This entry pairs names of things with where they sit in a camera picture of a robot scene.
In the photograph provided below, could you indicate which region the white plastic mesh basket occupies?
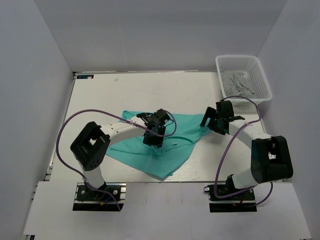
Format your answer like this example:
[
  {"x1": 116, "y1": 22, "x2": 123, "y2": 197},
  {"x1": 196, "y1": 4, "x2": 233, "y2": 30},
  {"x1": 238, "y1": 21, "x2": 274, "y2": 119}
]
[{"x1": 215, "y1": 55, "x2": 273, "y2": 105}]

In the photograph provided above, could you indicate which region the grey t shirt in basket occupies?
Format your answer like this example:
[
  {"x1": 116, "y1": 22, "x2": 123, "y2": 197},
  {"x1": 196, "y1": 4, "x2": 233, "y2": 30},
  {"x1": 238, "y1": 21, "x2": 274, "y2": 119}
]
[{"x1": 221, "y1": 71, "x2": 256, "y2": 99}]

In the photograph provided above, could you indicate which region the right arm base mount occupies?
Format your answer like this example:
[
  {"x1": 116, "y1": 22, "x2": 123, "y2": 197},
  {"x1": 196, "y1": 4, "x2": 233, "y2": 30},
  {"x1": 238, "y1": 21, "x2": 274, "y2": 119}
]
[{"x1": 203, "y1": 184, "x2": 257, "y2": 213}]

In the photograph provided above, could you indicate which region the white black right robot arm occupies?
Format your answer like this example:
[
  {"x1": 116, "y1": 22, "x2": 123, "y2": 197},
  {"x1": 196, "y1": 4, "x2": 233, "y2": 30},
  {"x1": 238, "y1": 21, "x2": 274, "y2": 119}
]
[{"x1": 200, "y1": 100, "x2": 294, "y2": 200}]

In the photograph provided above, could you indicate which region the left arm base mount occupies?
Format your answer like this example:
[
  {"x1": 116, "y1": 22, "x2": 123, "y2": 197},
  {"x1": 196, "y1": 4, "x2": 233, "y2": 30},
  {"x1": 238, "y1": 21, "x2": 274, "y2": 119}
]
[{"x1": 72, "y1": 183, "x2": 127, "y2": 212}]

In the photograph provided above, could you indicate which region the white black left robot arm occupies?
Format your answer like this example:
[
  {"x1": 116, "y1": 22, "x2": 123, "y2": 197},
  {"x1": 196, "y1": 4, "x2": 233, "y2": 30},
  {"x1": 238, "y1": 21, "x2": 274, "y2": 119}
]
[{"x1": 70, "y1": 109, "x2": 171, "y2": 200}]

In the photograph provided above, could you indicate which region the teal green t shirt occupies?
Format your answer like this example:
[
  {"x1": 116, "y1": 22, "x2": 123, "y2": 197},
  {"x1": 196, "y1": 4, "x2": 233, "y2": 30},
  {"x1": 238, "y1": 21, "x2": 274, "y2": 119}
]
[{"x1": 106, "y1": 109, "x2": 208, "y2": 181}]

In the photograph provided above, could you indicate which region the blue label sticker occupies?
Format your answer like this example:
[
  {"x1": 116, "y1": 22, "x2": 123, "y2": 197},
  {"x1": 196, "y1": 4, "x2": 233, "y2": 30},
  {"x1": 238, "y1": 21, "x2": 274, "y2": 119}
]
[{"x1": 76, "y1": 74, "x2": 94, "y2": 80}]

